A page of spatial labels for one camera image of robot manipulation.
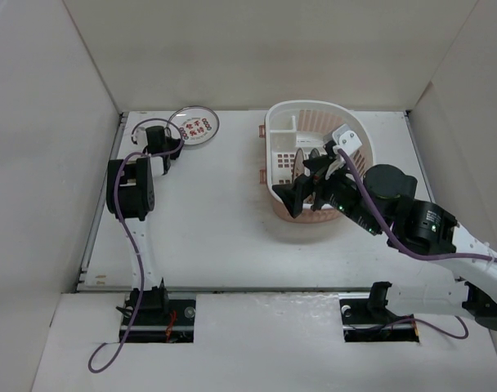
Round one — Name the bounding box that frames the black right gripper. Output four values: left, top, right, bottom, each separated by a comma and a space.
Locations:
272, 153, 383, 236

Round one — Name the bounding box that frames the plate with orange sunburst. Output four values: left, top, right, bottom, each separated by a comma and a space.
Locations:
292, 148, 306, 181

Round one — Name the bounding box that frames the plate with green rim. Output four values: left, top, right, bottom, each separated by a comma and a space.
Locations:
309, 148, 321, 159

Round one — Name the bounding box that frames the plate with red characters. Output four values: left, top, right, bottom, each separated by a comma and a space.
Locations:
168, 105, 220, 148

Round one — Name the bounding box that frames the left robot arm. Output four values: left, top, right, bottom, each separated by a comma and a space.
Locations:
105, 119, 184, 324

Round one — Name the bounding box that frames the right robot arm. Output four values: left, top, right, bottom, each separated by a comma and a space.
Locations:
272, 150, 497, 331

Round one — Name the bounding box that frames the white plastic dish rack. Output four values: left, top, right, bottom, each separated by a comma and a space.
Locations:
260, 100, 374, 189

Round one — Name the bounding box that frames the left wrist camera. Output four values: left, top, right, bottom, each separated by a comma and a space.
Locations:
131, 126, 147, 145

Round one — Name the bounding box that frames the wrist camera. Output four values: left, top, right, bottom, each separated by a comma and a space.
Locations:
323, 123, 362, 157
131, 126, 147, 145

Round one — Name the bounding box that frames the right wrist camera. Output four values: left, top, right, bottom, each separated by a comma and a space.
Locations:
323, 123, 362, 157

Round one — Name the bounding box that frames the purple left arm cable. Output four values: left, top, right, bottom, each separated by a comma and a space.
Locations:
87, 118, 184, 375

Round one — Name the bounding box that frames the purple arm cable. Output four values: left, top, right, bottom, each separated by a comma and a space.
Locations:
338, 149, 497, 340
87, 118, 184, 375

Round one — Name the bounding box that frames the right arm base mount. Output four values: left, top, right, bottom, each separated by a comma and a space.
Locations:
338, 282, 419, 343

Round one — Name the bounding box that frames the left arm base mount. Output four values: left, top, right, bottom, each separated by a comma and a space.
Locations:
116, 280, 196, 344

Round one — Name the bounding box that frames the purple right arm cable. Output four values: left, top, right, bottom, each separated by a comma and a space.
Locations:
338, 149, 497, 340

